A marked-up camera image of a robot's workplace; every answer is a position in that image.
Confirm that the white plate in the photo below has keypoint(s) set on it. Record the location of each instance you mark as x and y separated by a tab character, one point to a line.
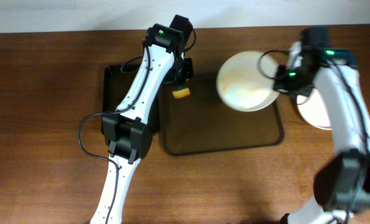
313	110
245	81

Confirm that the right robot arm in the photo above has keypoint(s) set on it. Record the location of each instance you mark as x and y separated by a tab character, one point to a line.
341	188

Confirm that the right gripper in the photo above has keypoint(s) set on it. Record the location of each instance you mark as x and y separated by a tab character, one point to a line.
284	81

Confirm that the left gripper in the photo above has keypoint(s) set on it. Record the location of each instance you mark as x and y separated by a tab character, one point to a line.
183	76

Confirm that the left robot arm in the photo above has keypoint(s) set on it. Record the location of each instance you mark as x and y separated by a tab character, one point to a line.
125	129

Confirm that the brown serving tray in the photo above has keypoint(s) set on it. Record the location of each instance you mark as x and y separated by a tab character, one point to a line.
201	122

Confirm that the black rectangular sponge tray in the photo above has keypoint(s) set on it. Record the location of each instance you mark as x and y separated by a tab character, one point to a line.
115	87

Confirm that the green and yellow sponge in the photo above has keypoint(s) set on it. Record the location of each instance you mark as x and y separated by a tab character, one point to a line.
181	92

